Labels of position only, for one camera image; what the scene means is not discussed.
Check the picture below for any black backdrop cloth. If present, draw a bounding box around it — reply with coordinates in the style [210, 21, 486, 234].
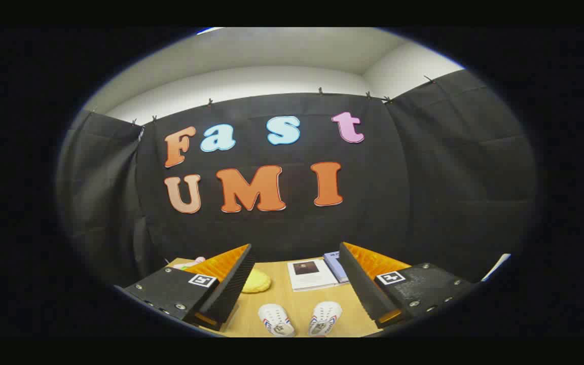
[56, 68, 538, 289]

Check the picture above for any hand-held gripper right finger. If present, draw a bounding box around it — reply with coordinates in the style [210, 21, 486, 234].
[339, 242, 475, 329]

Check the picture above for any blue cover book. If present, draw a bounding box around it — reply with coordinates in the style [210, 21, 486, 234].
[323, 251, 349, 283]

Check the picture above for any white striped canvas shoe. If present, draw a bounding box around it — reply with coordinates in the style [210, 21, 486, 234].
[258, 303, 297, 337]
[307, 301, 343, 337]

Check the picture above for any yellow round plush toy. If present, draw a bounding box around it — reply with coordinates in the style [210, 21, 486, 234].
[241, 269, 272, 294]

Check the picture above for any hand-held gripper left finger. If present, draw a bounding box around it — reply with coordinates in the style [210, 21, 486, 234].
[122, 243, 256, 333]

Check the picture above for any white book with dark photo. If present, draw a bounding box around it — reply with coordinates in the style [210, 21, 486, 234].
[287, 259, 341, 292]

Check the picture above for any pink and green plush toy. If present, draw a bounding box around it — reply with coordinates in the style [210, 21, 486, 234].
[173, 257, 206, 270]

